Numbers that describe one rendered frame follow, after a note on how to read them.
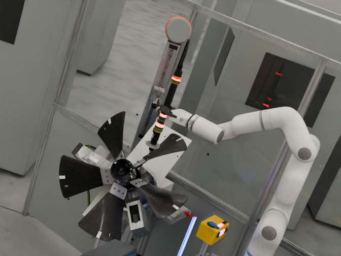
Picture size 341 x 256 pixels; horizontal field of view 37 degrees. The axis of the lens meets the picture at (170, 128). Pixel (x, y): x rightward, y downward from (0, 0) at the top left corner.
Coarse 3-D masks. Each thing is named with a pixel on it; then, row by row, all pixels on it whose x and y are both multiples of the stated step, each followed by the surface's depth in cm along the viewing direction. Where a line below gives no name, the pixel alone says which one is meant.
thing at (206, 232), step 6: (216, 216) 278; (204, 222) 267; (216, 222) 272; (204, 228) 266; (210, 228) 264; (222, 228) 269; (198, 234) 268; (204, 234) 266; (210, 234) 265; (216, 234) 264; (204, 240) 267; (210, 240) 265; (216, 240) 269
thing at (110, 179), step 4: (104, 168) 263; (108, 168) 262; (100, 172) 263; (104, 172) 263; (108, 172) 263; (104, 176) 264; (108, 176) 264; (104, 180) 265; (108, 180) 265; (112, 180) 264
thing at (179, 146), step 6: (168, 138) 274; (174, 138) 270; (162, 144) 271; (168, 144) 266; (174, 144) 264; (180, 144) 262; (156, 150) 266; (162, 150) 262; (168, 150) 260; (174, 150) 258; (180, 150) 257; (144, 156) 267; (150, 156) 261; (156, 156) 259
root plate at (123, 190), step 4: (116, 184) 258; (112, 188) 256; (116, 188) 258; (120, 188) 259; (124, 188) 261; (112, 192) 256; (116, 192) 257; (120, 192) 259; (124, 192) 260; (120, 196) 258; (124, 196) 260
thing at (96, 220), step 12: (108, 192) 255; (96, 204) 251; (108, 204) 253; (120, 204) 257; (84, 216) 248; (96, 216) 249; (108, 216) 251; (120, 216) 255; (84, 228) 246; (96, 228) 248; (108, 228) 250; (120, 228) 253; (108, 240) 248; (120, 240) 250
